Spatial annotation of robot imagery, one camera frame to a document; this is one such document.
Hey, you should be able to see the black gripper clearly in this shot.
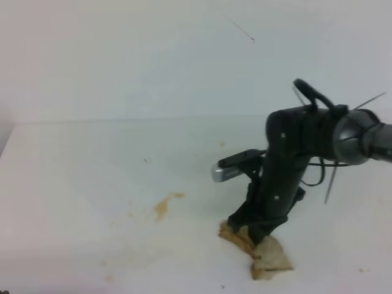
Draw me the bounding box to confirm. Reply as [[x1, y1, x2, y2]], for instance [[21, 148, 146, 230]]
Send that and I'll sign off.
[[228, 153, 309, 245]]

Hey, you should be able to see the green stained rag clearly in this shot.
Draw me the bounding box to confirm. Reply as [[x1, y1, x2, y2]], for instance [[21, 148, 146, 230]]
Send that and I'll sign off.
[[218, 220, 294, 281]]

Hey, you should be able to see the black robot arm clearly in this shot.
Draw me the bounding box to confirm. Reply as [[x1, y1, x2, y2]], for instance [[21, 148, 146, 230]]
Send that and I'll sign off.
[[218, 79, 391, 244]]

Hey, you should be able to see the brown coffee stain puddle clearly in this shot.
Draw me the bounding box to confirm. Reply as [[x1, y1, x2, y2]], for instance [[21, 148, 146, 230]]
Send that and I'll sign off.
[[154, 192, 186, 222]]

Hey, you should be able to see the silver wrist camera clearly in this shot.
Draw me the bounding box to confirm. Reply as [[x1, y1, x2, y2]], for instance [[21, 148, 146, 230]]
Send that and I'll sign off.
[[211, 149, 261, 184]]

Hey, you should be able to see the black camera cable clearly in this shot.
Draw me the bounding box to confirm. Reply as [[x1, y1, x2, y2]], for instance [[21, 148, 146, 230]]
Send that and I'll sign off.
[[301, 157, 350, 187]]

